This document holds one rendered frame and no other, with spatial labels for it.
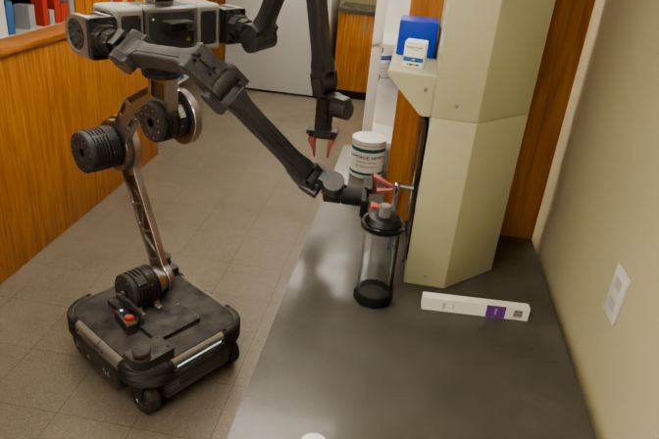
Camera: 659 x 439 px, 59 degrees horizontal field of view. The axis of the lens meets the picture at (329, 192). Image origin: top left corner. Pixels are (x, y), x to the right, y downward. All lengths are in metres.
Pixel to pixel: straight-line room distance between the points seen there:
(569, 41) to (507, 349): 0.86
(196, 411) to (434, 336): 1.33
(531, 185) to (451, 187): 0.48
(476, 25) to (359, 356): 0.78
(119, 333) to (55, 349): 0.45
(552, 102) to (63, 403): 2.11
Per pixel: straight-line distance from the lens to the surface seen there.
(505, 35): 1.42
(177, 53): 1.50
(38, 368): 2.85
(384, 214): 1.40
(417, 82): 1.41
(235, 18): 2.11
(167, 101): 2.06
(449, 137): 1.44
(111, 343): 2.52
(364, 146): 2.17
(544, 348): 1.53
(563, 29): 1.80
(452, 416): 1.28
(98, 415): 2.59
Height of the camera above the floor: 1.82
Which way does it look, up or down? 25 degrees down
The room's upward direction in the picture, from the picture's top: 5 degrees clockwise
